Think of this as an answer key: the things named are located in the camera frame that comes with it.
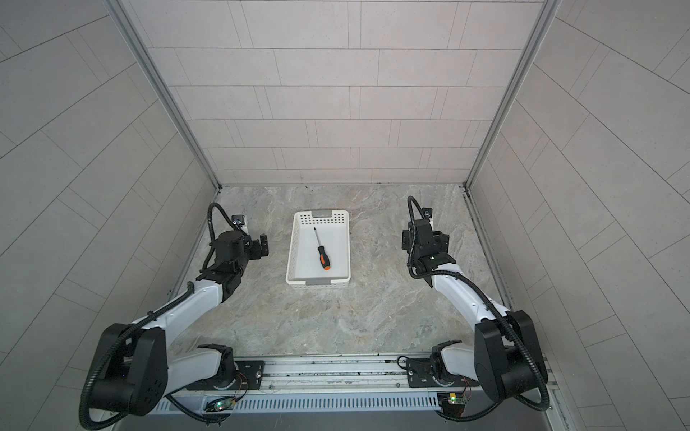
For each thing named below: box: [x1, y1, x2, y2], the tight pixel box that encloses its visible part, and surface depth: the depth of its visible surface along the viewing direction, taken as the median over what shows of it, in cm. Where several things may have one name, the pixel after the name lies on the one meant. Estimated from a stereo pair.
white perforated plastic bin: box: [285, 210, 352, 290], surface depth 98 cm
